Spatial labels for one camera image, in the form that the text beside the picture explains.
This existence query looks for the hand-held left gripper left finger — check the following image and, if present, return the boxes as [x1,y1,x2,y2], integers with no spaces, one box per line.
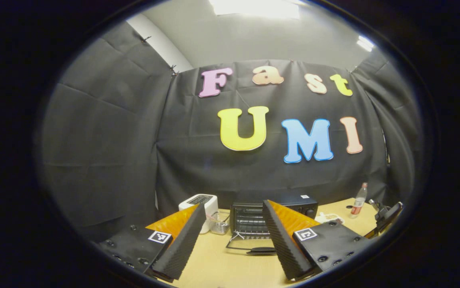
[96,203,207,281]

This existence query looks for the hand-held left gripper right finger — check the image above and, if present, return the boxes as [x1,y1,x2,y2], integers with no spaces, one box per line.
[262,199,372,281]

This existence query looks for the large ceiling light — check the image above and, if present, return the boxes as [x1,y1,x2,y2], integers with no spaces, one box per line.
[209,0,300,20]

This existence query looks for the clear glass container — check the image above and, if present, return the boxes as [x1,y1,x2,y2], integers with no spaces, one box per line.
[209,211,231,236]

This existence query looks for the white toaster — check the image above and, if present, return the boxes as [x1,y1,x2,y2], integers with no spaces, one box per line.
[179,194,219,234]

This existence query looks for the black electric oven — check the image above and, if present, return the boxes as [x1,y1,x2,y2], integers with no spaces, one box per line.
[226,195,319,256]

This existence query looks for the clear plastic bottle red label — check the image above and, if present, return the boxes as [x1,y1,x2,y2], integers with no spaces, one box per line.
[350,182,368,219]

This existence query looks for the white divided plate with beans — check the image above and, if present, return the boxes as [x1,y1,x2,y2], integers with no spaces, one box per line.
[315,212,346,225]

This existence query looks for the small ceiling lights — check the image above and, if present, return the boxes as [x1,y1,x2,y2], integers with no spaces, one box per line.
[356,35,376,52]

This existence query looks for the black backdrop cloth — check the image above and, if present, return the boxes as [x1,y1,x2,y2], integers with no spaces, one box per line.
[38,22,424,240]

